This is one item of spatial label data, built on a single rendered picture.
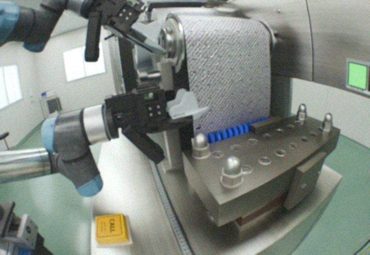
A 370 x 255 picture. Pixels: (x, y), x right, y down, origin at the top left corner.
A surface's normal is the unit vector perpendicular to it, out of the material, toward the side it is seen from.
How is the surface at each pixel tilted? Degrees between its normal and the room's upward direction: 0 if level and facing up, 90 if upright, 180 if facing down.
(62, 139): 90
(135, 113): 90
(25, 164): 71
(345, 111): 90
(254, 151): 0
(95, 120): 61
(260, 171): 0
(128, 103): 90
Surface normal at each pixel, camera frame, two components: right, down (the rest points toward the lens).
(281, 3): -0.94, 0.21
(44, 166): 0.91, 0.12
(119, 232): -0.11, -0.93
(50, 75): 0.33, 0.29
